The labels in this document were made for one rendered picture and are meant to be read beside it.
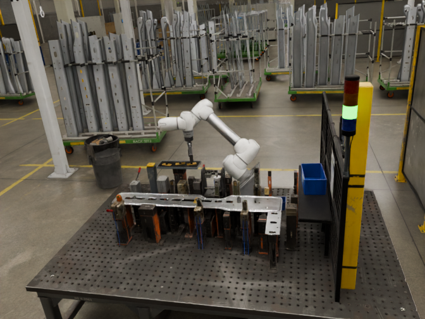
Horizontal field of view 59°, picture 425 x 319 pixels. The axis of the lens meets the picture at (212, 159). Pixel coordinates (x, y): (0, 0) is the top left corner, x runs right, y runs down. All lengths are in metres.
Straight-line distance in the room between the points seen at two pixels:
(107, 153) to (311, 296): 3.76
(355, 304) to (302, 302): 0.31
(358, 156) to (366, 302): 0.93
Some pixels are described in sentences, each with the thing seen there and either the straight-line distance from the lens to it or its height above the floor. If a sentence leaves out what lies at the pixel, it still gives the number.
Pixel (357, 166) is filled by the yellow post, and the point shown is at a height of 1.56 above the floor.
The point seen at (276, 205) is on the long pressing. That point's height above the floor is 1.00.
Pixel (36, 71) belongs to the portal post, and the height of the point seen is 1.69.
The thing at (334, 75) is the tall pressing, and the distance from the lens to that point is 9.82.
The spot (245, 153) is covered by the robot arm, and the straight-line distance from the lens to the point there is 3.51.
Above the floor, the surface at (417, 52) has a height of 1.70.
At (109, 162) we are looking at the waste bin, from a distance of 5.61.
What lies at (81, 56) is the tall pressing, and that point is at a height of 1.70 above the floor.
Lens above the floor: 2.46
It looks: 23 degrees down
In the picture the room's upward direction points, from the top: 5 degrees counter-clockwise
